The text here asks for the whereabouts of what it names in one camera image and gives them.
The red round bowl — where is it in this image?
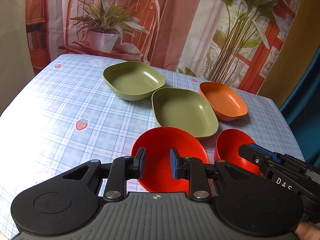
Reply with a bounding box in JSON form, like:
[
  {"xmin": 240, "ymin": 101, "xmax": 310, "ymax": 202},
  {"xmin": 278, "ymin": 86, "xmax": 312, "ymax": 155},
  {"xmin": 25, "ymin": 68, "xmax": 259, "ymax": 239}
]
[
  {"xmin": 131, "ymin": 127, "xmax": 209, "ymax": 193},
  {"xmin": 214, "ymin": 129, "xmax": 261, "ymax": 176}
]

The blue plaid tablecloth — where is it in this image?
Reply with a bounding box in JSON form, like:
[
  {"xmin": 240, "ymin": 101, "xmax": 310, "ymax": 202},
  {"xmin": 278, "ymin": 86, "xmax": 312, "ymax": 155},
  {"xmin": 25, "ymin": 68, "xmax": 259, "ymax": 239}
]
[{"xmin": 0, "ymin": 52, "xmax": 305, "ymax": 239}]

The green square bowl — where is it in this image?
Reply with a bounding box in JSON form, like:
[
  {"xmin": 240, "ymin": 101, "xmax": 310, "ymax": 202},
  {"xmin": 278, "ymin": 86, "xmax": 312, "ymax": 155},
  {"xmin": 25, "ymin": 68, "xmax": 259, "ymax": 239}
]
[
  {"xmin": 103, "ymin": 61, "xmax": 165, "ymax": 101},
  {"xmin": 151, "ymin": 87, "xmax": 219, "ymax": 139}
]

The printed backdrop curtain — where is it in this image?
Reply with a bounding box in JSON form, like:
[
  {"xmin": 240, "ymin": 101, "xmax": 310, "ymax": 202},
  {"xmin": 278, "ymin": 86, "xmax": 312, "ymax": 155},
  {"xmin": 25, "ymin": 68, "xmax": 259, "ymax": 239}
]
[{"xmin": 25, "ymin": 0, "xmax": 300, "ymax": 94}]

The person's right hand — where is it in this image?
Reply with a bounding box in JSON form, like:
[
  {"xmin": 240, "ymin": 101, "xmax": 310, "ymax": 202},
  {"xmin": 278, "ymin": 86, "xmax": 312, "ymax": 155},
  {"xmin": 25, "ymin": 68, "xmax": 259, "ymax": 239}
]
[{"xmin": 295, "ymin": 222, "xmax": 320, "ymax": 240}]

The orange square bowl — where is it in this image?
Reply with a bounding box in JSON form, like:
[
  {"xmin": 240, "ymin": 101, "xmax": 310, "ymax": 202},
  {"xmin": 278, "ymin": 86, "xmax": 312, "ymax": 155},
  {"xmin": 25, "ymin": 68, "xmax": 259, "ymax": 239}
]
[{"xmin": 199, "ymin": 81, "xmax": 248, "ymax": 121}]

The teal curtain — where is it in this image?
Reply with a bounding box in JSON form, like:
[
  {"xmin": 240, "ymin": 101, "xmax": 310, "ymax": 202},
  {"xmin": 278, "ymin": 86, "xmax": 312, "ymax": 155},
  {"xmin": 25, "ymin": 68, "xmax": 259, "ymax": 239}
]
[{"xmin": 280, "ymin": 51, "xmax": 319, "ymax": 166}]

